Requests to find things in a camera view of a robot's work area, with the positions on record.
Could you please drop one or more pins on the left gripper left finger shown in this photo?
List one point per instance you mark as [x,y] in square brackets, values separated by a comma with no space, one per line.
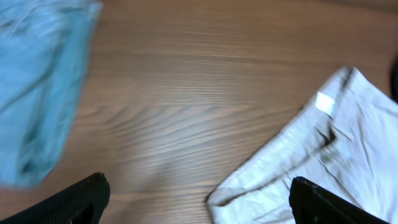
[81,203]

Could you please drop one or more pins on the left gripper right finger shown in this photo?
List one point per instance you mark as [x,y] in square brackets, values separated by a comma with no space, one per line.
[312,204]

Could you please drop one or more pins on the beige khaki shorts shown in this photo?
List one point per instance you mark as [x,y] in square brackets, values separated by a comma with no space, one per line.
[344,139]

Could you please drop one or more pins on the black polo shirt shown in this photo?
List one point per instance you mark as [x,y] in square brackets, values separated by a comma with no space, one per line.
[394,80]

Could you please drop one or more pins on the folded light blue jeans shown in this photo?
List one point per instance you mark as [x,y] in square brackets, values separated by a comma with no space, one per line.
[45,47]

